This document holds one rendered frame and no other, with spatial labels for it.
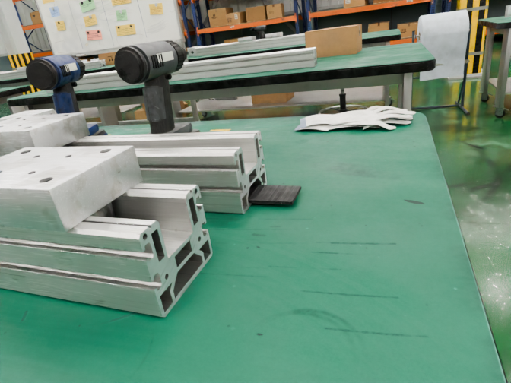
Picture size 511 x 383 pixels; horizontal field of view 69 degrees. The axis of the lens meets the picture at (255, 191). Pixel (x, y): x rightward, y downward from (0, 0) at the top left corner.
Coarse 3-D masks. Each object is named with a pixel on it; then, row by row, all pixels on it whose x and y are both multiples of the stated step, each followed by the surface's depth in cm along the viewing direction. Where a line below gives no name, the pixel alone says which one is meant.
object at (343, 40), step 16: (320, 32) 216; (336, 32) 213; (352, 32) 209; (320, 48) 220; (336, 48) 216; (352, 48) 213; (112, 64) 478; (256, 96) 405; (272, 96) 398; (288, 96) 401; (144, 112) 451
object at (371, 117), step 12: (372, 108) 82; (384, 108) 79; (396, 108) 80; (300, 120) 85; (312, 120) 82; (324, 120) 80; (336, 120) 79; (348, 120) 77; (360, 120) 76; (372, 120) 75; (384, 120) 76; (396, 120) 76; (408, 120) 77
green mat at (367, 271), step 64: (128, 128) 106; (192, 128) 96; (256, 128) 88; (384, 128) 75; (320, 192) 51; (384, 192) 49; (448, 192) 47; (256, 256) 39; (320, 256) 38; (384, 256) 36; (448, 256) 35; (0, 320) 35; (64, 320) 34; (128, 320) 33; (192, 320) 32; (256, 320) 31; (320, 320) 30; (384, 320) 29; (448, 320) 28
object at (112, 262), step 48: (144, 192) 37; (192, 192) 36; (0, 240) 37; (48, 240) 33; (96, 240) 31; (144, 240) 30; (192, 240) 36; (48, 288) 36; (96, 288) 34; (144, 288) 31
